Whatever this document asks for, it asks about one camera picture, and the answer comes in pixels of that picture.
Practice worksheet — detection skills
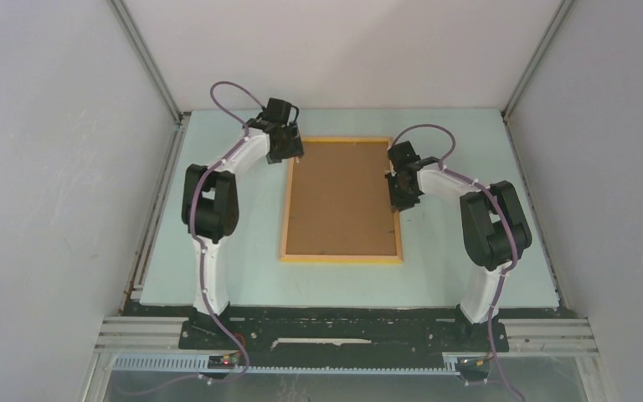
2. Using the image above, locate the brown cardboard backing board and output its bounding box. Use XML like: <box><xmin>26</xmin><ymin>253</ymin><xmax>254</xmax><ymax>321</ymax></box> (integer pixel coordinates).
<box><xmin>285</xmin><ymin>141</ymin><xmax>399</xmax><ymax>257</ymax></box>

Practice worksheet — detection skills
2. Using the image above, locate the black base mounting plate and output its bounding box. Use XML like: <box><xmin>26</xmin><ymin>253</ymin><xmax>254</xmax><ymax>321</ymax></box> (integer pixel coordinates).
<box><xmin>178</xmin><ymin>307</ymin><xmax>509</xmax><ymax>370</ymax></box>

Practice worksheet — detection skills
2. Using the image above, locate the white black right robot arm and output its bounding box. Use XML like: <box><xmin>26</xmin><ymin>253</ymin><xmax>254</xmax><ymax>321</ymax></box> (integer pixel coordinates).
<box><xmin>385</xmin><ymin>141</ymin><xmax>532</xmax><ymax>350</ymax></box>

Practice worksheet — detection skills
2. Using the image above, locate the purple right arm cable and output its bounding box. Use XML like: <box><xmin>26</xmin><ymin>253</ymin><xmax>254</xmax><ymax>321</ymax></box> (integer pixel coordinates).
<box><xmin>390</xmin><ymin>123</ymin><xmax>524</xmax><ymax>400</ymax></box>

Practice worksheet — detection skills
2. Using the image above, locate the small electronics board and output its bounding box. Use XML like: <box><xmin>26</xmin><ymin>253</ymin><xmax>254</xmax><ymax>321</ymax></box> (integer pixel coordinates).
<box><xmin>207</xmin><ymin>355</ymin><xmax>239</xmax><ymax>369</ymax></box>

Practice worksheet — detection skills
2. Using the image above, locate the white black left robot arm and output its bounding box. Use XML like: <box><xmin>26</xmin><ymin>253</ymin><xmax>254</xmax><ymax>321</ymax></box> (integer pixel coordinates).
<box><xmin>182</xmin><ymin>98</ymin><xmax>304</xmax><ymax>349</ymax></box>

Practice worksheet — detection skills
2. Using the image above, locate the aluminium corner post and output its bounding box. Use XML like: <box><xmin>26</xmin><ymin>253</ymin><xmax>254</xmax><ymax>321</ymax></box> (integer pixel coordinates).
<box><xmin>106</xmin><ymin>0</ymin><xmax>183</xmax><ymax>124</ymax></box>
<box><xmin>502</xmin><ymin>0</ymin><xmax>576</xmax><ymax>123</ymax></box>

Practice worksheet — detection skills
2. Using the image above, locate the right aluminium corner post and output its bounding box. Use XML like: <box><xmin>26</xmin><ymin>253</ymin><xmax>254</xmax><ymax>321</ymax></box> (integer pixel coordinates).
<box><xmin>502</xmin><ymin>0</ymin><xmax>576</xmax><ymax>123</ymax></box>

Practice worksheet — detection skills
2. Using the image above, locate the left aluminium corner post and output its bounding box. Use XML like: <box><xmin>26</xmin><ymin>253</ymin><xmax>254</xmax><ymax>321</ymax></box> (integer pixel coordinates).
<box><xmin>106</xmin><ymin>0</ymin><xmax>183</xmax><ymax>124</ymax></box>

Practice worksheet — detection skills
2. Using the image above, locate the aluminium rail front frame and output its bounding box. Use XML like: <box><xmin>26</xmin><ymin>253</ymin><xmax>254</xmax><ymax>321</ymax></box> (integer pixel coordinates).
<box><xmin>81</xmin><ymin>307</ymin><xmax>608</xmax><ymax>401</ymax></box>

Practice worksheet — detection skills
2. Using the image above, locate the orange wooden picture frame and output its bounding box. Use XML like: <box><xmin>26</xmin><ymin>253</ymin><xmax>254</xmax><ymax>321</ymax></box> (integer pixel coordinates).
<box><xmin>279</xmin><ymin>136</ymin><xmax>404</xmax><ymax>265</ymax></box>

